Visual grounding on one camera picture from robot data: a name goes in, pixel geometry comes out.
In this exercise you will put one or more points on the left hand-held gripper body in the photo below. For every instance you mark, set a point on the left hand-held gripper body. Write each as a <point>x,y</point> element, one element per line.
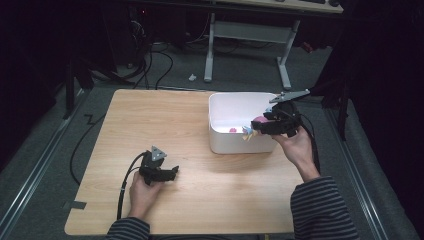
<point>152,165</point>

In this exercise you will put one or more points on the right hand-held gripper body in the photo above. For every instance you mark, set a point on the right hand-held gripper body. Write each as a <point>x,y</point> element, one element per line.
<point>285,115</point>

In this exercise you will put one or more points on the pink bone toy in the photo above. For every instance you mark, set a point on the pink bone toy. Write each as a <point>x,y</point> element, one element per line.
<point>233,130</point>

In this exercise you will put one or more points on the white plastic basket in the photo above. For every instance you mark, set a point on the white plastic basket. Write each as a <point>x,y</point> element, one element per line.
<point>233,140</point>

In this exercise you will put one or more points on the person's left hand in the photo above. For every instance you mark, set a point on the person's left hand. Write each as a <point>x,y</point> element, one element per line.
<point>143,196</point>

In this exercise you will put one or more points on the person's right hand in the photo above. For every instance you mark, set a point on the person's right hand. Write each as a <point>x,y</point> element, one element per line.
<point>298,150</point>

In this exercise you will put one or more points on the black metal stand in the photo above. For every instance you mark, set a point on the black metal stand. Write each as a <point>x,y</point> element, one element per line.
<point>70,90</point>
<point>343,110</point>

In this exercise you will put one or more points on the small red object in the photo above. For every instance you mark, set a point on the small red object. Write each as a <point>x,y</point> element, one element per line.
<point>307,47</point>

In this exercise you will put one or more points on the white crumpled paper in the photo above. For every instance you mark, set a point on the white crumpled paper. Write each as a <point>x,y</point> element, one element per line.
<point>192,77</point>

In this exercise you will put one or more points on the grey tape strip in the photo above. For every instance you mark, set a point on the grey tape strip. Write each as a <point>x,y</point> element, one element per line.
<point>75,205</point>

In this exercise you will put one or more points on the grey metal-legged desk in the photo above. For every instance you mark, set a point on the grey metal-legged desk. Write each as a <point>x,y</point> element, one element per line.
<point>250,31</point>

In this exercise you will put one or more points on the metal floor rail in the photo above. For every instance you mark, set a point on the metal floor rail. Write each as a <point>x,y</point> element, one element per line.
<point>36,166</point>
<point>363,193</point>

